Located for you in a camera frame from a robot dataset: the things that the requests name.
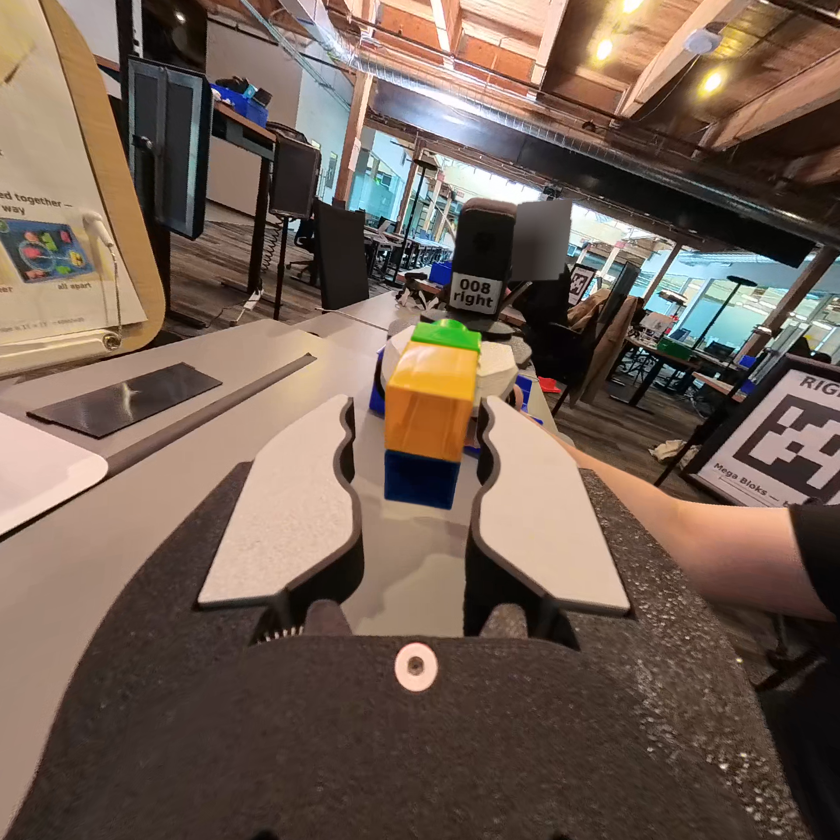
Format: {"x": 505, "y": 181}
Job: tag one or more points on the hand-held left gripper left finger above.
{"x": 289, "y": 518}

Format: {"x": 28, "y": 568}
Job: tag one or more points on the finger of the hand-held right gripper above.
{"x": 495, "y": 371}
{"x": 397, "y": 358}

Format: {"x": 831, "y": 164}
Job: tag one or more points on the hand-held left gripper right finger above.
{"x": 544, "y": 525}

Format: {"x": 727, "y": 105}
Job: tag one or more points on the orange one-stud block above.
{"x": 426, "y": 400}

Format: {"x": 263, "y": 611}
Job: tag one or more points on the small green block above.
{"x": 446, "y": 334}

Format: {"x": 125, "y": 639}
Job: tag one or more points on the blue one-stud block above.
{"x": 420, "y": 479}

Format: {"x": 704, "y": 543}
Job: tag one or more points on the person's right forearm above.
{"x": 689, "y": 525}

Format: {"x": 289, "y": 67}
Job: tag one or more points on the grey desk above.
{"x": 131, "y": 518}

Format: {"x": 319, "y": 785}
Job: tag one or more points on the black desk monitor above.
{"x": 295, "y": 177}

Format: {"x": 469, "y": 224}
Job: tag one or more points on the wooden top standing desk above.
{"x": 243, "y": 121}

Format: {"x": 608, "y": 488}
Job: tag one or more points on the red floor object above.
{"x": 550, "y": 386}

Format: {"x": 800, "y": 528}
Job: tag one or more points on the brown coat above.
{"x": 604, "y": 348}

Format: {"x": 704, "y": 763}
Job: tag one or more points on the black partition panel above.
{"x": 341, "y": 256}

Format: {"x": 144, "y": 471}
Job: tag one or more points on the white crumpled cloth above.
{"x": 673, "y": 451}

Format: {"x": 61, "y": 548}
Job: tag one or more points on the white power strip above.
{"x": 253, "y": 302}

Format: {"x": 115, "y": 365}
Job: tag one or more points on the framed marker sign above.
{"x": 754, "y": 420}

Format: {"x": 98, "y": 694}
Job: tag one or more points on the white document stand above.
{"x": 39, "y": 472}

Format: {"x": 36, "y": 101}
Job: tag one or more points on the black floor lamp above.
{"x": 741, "y": 281}

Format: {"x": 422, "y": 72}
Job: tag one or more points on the person's black jacket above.
{"x": 820, "y": 558}

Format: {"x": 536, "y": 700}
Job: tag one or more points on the blue storage bins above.
{"x": 239, "y": 105}

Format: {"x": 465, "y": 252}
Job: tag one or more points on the white ceiling device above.
{"x": 702, "y": 39}

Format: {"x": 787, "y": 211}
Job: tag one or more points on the black display on stand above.
{"x": 170, "y": 144}

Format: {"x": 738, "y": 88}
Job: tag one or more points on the rounded wooden board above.
{"x": 128, "y": 197}

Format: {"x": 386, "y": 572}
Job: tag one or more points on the printed instruction sheet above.
{"x": 52, "y": 131}

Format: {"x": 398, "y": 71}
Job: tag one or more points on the silver ceiling duct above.
{"x": 459, "y": 85}

